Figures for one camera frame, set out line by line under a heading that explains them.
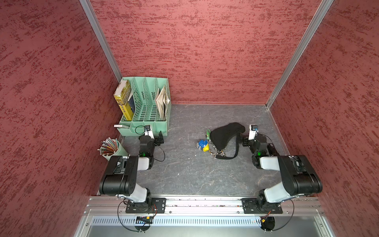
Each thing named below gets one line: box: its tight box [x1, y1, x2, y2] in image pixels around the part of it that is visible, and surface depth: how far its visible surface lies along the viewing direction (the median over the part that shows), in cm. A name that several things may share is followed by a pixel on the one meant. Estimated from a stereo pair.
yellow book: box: [113, 79, 134, 121], surface depth 99 cm
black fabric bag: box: [209, 122, 246, 160], surface depth 97 cm
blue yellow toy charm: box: [196, 139, 210, 153], surface depth 94 cm
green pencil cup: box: [97, 137, 129, 161], surface depth 82 cm
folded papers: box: [155, 85, 171, 121], surface depth 99 cm
